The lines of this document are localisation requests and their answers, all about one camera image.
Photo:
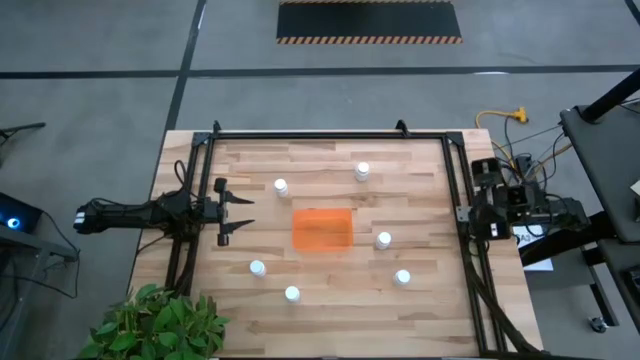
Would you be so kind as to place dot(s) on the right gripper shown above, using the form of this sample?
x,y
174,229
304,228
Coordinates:
x,y
485,175

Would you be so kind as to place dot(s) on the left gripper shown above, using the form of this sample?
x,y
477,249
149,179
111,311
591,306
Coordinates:
x,y
222,212

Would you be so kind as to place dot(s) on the white pill bottle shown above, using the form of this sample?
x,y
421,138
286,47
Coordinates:
x,y
292,294
401,277
257,268
361,171
280,186
383,240

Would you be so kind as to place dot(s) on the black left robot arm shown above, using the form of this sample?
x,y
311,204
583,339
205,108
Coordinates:
x,y
125,215

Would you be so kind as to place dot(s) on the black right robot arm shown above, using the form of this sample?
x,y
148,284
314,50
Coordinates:
x,y
545,210

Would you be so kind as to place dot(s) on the orange plastic basket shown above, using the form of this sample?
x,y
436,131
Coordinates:
x,y
322,230

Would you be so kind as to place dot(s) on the black power strip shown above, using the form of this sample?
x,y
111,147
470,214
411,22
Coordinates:
x,y
523,162

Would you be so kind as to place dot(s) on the white paper label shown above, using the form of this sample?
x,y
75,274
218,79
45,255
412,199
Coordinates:
x,y
531,236

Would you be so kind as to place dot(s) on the black stand base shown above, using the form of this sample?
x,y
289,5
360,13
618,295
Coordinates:
x,y
555,246

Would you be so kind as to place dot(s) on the white paper sheet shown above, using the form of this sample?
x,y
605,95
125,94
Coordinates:
x,y
539,264

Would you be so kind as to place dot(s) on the dark grey table top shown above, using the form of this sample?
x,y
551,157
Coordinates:
x,y
610,165
625,280

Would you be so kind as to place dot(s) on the green leafy plant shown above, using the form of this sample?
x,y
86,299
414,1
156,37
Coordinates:
x,y
155,325

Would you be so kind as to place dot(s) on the black diagonal pole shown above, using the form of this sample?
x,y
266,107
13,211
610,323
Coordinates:
x,y
612,95

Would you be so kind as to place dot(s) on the beige paper piece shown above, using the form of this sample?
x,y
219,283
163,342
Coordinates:
x,y
636,188

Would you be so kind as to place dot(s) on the small caster wheel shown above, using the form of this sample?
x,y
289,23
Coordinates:
x,y
598,325

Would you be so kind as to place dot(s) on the black hazard-striped floor mat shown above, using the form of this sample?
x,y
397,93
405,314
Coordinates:
x,y
370,20

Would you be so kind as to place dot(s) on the grey desk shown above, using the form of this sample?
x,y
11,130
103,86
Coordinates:
x,y
35,247

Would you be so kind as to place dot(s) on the black computer with blue light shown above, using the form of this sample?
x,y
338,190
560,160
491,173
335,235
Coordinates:
x,y
15,215

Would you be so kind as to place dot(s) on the black tripod leg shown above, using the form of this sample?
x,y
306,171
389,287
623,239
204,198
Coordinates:
x,y
22,129

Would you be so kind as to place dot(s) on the black frame clamp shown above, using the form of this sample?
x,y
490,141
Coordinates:
x,y
216,128
401,128

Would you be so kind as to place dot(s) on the black aluminium table frame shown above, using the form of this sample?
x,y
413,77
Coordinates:
x,y
325,135

